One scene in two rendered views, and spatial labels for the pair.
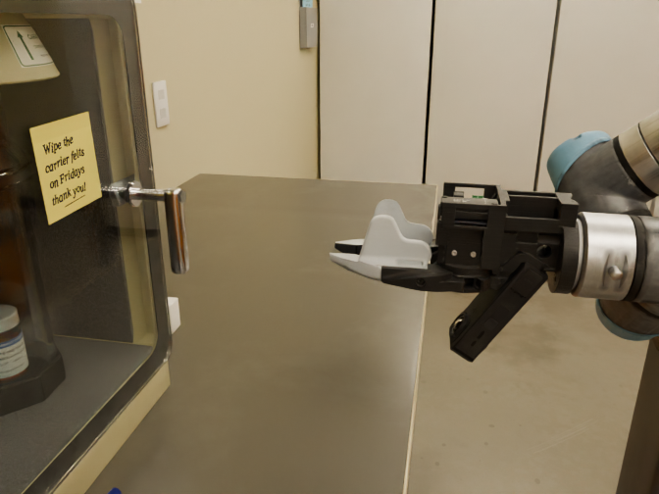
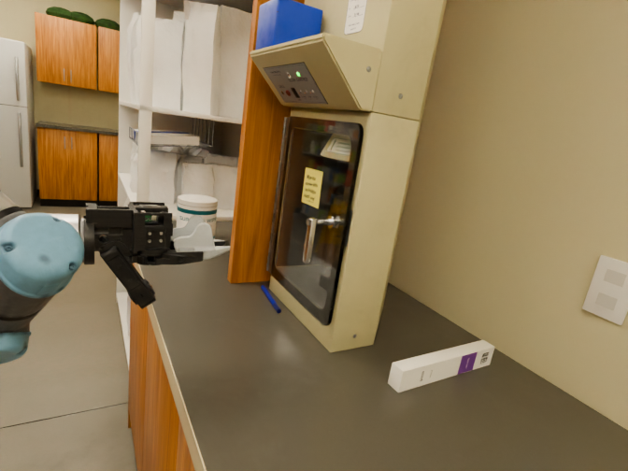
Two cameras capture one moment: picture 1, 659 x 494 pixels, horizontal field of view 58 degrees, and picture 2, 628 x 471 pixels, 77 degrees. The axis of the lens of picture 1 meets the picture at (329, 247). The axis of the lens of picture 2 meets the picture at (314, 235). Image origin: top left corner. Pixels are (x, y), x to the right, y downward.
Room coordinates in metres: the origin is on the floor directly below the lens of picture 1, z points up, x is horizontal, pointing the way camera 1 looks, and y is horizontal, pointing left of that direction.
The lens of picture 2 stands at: (1.10, -0.33, 1.37)
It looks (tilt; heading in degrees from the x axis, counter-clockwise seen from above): 15 degrees down; 137
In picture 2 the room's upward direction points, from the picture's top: 9 degrees clockwise
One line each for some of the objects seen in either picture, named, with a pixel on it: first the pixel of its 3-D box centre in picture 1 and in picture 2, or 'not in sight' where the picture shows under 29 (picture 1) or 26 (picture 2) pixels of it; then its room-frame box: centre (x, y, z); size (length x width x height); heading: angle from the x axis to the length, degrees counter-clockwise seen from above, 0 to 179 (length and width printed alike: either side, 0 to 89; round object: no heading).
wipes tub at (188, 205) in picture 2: not in sight; (196, 219); (-0.13, 0.25, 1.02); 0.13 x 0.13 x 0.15
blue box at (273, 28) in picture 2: not in sight; (288, 31); (0.36, 0.19, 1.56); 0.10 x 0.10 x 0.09; 79
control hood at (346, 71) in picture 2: not in sight; (303, 78); (0.45, 0.17, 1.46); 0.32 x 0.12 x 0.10; 169
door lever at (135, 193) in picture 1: (161, 227); (317, 238); (0.56, 0.17, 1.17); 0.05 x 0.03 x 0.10; 78
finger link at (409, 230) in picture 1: (384, 228); (204, 240); (0.54, -0.05, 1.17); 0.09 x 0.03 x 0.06; 73
